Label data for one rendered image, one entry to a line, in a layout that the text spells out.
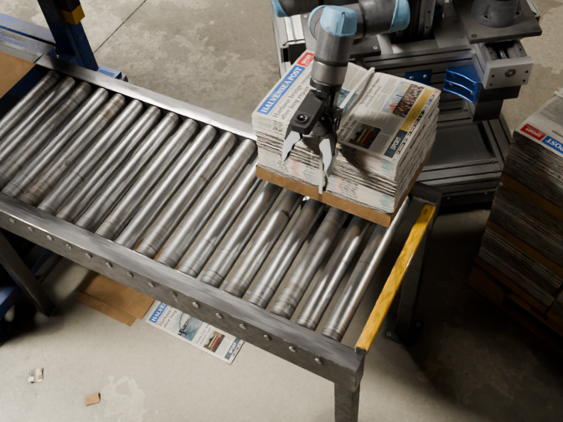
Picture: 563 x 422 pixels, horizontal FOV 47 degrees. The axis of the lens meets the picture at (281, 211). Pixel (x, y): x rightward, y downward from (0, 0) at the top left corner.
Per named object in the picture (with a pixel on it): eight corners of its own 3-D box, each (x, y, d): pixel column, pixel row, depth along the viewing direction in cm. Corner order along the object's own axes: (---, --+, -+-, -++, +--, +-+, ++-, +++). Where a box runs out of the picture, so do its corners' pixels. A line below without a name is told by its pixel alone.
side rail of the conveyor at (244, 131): (437, 215, 178) (443, 188, 168) (431, 230, 175) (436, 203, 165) (58, 80, 221) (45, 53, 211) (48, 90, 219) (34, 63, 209)
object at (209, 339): (269, 300, 243) (268, 298, 242) (230, 364, 229) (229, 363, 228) (185, 263, 255) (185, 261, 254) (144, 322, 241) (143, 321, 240)
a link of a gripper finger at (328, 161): (347, 170, 150) (338, 131, 147) (338, 177, 145) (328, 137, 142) (334, 172, 151) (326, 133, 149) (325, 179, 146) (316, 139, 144)
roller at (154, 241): (241, 143, 189) (239, 131, 185) (150, 270, 166) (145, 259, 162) (226, 138, 191) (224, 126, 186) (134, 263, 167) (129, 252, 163)
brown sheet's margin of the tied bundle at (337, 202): (431, 156, 175) (433, 144, 172) (389, 228, 159) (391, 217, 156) (375, 137, 181) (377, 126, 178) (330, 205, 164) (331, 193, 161)
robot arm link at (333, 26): (354, 7, 139) (364, 15, 132) (343, 58, 144) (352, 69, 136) (319, 2, 138) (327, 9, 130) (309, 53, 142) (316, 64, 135)
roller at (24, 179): (116, 99, 204) (111, 87, 200) (15, 209, 180) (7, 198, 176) (102, 95, 205) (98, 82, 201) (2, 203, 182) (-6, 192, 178)
